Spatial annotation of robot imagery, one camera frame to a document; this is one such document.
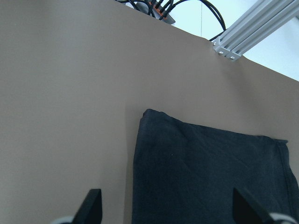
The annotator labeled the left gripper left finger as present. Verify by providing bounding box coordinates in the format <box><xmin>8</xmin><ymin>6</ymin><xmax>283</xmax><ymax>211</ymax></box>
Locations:
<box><xmin>72</xmin><ymin>189</ymin><xmax>103</xmax><ymax>224</ymax></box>

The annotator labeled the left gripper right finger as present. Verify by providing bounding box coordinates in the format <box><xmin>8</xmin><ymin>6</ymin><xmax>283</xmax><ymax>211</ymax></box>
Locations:
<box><xmin>233</xmin><ymin>188</ymin><xmax>275</xmax><ymax>224</ymax></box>

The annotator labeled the black printed t-shirt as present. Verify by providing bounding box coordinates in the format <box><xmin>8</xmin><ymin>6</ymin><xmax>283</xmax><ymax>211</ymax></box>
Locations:
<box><xmin>132</xmin><ymin>109</ymin><xmax>299</xmax><ymax>224</ymax></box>

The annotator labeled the red black power strip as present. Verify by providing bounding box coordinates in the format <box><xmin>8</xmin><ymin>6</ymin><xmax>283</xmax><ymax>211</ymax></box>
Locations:
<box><xmin>129</xmin><ymin>0</ymin><xmax>176</xmax><ymax>25</ymax></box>

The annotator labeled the aluminium frame post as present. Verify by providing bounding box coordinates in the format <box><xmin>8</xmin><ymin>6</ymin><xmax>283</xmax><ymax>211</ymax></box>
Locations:
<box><xmin>213</xmin><ymin>0</ymin><xmax>299</xmax><ymax>61</ymax></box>

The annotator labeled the black cable bundle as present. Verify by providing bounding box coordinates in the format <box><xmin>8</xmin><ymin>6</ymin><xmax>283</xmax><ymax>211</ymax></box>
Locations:
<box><xmin>115</xmin><ymin>0</ymin><xmax>227</xmax><ymax>42</ymax></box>

